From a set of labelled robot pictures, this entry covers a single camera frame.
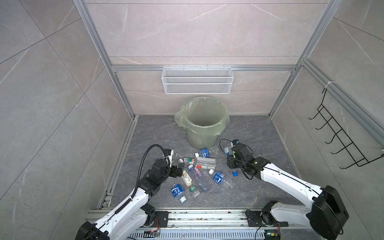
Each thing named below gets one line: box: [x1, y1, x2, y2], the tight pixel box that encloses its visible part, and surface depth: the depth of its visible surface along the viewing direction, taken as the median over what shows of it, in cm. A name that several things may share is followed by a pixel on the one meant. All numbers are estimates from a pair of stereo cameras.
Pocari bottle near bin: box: [194, 147, 210, 158], surface depth 94 cm
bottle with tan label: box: [181, 170, 192, 187], surface depth 83 cm
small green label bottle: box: [189, 185, 200, 198], surface depth 81 cm
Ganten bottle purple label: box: [188, 164, 212, 193], surface depth 85 cm
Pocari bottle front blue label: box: [171, 184, 187, 204], surface depth 79 cm
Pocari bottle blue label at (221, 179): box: [208, 168, 236, 189], surface depth 84 cm
